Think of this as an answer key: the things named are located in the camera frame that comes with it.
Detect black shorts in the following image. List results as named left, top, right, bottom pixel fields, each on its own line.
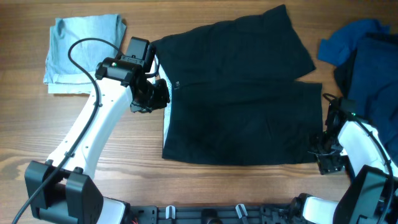
left=154, top=5, right=323, bottom=166

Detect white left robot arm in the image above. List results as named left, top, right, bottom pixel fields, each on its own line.
left=23, top=37, right=170, bottom=223

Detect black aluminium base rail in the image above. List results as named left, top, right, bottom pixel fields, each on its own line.
left=70, top=203, right=348, bottom=224

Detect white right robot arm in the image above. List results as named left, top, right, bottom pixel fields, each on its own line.
left=287, top=93, right=397, bottom=223

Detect folded light blue denim garment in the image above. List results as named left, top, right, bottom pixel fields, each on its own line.
left=44, top=14, right=126, bottom=94

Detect dark blue garment pile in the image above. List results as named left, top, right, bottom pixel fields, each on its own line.
left=318, top=19, right=397, bottom=157

